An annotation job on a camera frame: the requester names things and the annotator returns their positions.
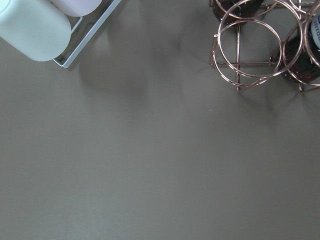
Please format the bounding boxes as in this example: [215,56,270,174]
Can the white cup rack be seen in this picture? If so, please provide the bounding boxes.
[53,0,121,69]

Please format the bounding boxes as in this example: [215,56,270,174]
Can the bottle in rack upper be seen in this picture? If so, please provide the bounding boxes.
[212,0,264,25]

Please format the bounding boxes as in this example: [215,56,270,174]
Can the bottle in rack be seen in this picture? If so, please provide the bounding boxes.
[212,0,264,25]
[285,12,320,82]

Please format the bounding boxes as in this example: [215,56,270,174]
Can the pink cup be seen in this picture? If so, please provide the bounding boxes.
[51,0,102,17]

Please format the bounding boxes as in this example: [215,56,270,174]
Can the white cup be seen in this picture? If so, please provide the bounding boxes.
[0,0,72,62]

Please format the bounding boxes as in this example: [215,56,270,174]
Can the bottle in rack lower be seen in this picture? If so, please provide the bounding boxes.
[285,12,320,82]

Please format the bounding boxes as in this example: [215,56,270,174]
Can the copper wire bottle rack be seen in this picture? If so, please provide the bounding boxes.
[209,0,320,96]

